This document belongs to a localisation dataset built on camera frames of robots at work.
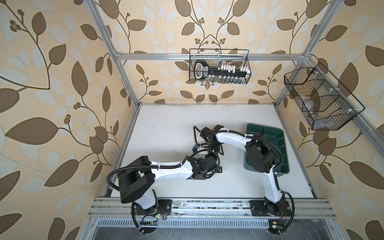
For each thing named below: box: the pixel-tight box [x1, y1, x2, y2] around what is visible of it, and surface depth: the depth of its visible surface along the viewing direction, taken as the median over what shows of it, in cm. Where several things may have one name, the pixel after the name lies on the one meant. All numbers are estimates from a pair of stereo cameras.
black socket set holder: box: [194, 60, 251, 81], surface depth 85 cm
